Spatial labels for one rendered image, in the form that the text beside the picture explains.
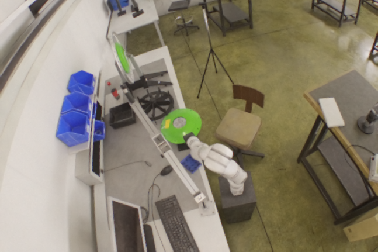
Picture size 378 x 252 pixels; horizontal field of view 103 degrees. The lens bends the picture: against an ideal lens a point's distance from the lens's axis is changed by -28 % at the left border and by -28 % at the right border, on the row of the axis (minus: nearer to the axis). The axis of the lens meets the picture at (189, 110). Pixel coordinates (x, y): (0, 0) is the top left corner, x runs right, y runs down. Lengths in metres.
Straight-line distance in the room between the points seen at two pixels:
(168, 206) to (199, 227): 0.25
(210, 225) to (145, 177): 0.60
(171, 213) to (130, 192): 0.37
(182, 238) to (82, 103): 1.35
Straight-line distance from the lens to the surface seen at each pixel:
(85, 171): 1.66
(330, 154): 2.45
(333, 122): 1.73
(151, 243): 1.48
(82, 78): 2.14
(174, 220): 1.44
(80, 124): 1.79
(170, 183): 1.54
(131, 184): 1.65
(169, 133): 1.53
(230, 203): 1.49
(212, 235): 1.40
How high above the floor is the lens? 2.30
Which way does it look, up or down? 49 degrees down
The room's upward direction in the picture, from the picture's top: 19 degrees counter-clockwise
